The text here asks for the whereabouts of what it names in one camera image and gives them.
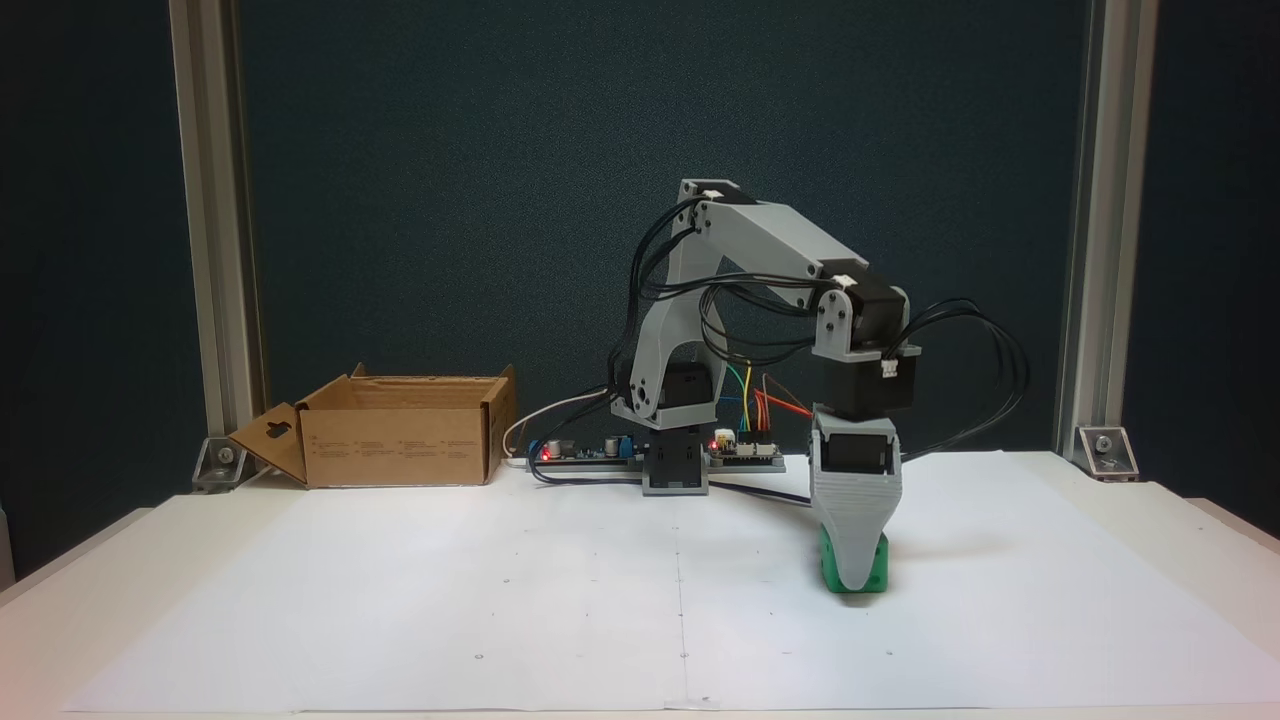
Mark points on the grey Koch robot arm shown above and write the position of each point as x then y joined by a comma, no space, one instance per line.
760,240

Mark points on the brown cardboard box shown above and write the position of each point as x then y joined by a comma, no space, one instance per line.
400,445

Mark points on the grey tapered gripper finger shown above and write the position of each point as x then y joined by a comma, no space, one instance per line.
856,540

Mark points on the green die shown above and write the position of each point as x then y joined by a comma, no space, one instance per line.
878,565

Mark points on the metal corner bracket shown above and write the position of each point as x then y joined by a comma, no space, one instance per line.
222,462
1105,452

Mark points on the blue circuit board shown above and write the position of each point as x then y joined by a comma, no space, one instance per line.
585,452

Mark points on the aluminium frame post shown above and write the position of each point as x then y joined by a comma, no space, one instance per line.
1110,200
215,200

